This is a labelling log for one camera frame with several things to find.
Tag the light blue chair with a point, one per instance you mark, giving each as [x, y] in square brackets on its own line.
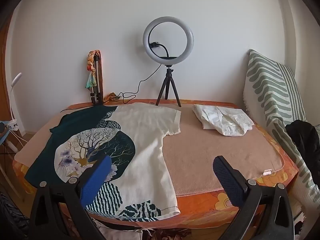
[3, 132]

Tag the white power strip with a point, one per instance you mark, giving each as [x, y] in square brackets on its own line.
[13, 125]

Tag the folded white garment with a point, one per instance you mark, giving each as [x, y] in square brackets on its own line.
[225, 120]

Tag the beige blanket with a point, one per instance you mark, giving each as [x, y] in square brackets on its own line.
[212, 155]

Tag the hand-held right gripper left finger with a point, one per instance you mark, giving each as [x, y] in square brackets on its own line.
[96, 180]

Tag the green and white striped cushion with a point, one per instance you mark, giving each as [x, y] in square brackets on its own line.
[270, 85]

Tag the small orange crumpled cloth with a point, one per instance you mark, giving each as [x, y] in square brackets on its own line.
[112, 96]

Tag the black garment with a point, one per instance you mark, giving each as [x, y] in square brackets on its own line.
[305, 140]

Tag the white and teal printed T-shirt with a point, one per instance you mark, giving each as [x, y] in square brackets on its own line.
[150, 140]

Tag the wooden door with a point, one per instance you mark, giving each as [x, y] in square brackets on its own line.
[3, 92]

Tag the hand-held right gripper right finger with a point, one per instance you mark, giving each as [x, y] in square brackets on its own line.
[226, 177]

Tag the folded metal tripod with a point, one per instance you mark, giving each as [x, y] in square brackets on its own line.
[97, 85]

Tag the white desk lamp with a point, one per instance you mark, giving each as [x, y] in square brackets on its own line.
[16, 76]

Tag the orange floral tablecloth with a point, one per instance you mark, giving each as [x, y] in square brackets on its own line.
[200, 212]

